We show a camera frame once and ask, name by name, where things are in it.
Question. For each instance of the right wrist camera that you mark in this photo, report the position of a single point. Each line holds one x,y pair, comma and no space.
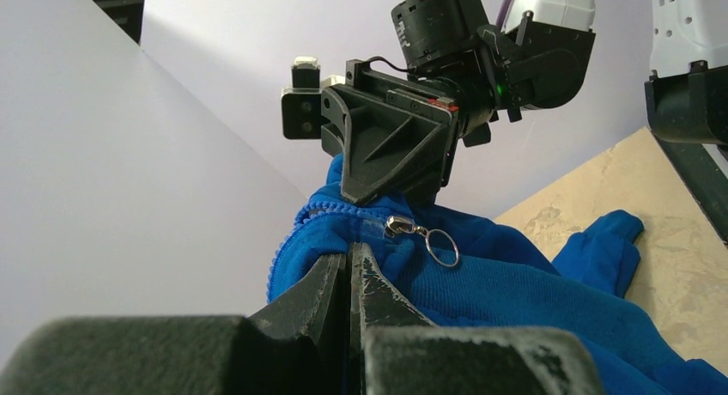
301,102

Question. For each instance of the blue white red jacket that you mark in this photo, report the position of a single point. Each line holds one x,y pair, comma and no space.
465,270

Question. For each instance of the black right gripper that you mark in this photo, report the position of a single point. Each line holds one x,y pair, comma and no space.
395,134

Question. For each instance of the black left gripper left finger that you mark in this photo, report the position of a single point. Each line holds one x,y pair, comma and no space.
294,345

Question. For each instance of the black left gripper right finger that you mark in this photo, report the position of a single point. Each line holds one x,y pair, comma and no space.
396,349

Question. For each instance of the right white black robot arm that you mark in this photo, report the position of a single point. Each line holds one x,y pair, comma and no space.
537,53

